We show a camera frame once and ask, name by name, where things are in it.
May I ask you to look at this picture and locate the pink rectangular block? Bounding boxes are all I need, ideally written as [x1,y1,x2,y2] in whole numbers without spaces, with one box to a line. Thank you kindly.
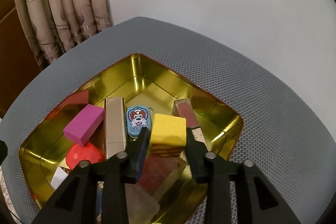
[63,105,105,146]

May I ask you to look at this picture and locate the red rectangular block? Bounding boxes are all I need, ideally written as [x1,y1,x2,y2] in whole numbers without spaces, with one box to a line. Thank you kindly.
[137,155,186,196]

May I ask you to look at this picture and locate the brown wooden door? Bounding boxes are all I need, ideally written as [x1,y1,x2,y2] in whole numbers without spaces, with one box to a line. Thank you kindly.
[0,0,41,118]

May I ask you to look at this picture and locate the dark red lipstick case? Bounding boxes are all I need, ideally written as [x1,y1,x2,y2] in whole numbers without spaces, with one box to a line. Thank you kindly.
[172,98,200,130]

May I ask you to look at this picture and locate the beige patterned curtain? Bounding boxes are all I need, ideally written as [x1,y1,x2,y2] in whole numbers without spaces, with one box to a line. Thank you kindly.
[14,0,113,69]

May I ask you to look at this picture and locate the red rounded block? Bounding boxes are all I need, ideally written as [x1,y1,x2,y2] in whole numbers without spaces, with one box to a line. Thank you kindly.
[66,142,105,170]

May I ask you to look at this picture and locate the gold tin box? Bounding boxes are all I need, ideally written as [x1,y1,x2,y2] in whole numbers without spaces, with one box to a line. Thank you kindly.
[19,54,244,223]

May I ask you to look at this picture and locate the beige ribbed case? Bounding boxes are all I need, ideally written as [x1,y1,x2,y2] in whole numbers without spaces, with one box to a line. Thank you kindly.
[104,97,127,160]

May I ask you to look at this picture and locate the clear plastic container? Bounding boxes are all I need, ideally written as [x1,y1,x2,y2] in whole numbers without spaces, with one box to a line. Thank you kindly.
[97,181,161,224]

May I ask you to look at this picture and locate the yellow cube block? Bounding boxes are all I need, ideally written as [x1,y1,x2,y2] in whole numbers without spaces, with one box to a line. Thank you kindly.
[149,113,187,157]

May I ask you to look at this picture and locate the white block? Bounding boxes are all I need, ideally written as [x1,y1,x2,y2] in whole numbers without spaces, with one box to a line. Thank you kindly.
[50,166,68,190]

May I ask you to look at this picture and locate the olive small block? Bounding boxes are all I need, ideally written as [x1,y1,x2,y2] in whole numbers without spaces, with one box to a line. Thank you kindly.
[191,127,210,151]

